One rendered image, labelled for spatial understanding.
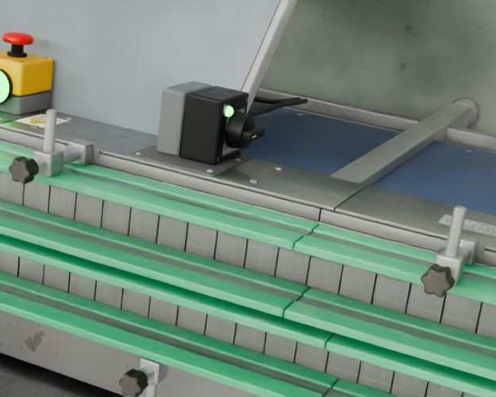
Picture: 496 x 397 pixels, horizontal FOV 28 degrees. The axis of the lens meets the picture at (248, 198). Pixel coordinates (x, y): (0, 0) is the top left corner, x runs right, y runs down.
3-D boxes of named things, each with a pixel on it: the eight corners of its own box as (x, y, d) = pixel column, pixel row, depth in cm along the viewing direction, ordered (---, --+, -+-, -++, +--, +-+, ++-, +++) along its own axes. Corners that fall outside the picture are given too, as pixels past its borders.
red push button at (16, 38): (-6, 57, 128) (-4, 31, 127) (13, 54, 132) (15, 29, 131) (20, 63, 127) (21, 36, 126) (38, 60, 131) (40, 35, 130)
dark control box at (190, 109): (186, 140, 126) (154, 152, 119) (194, 79, 124) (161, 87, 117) (244, 154, 124) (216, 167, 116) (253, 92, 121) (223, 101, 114)
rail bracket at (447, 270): (444, 252, 103) (411, 291, 91) (457, 185, 101) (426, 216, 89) (482, 262, 101) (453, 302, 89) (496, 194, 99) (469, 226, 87)
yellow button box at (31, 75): (10, 98, 136) (-25, 105, 130) (13, 45, 134) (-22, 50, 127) (52, 109, 134) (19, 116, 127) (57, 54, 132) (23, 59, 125)
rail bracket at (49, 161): (71, 157, 119) (1, 179, 107) (75, 98, 117) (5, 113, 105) (99, 165, 118) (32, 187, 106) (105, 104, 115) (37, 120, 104)
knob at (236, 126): (238, 143, 121) (263, 150, 120) (222, 150, 117) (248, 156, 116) (242, 108, 120) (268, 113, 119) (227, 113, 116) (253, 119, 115)
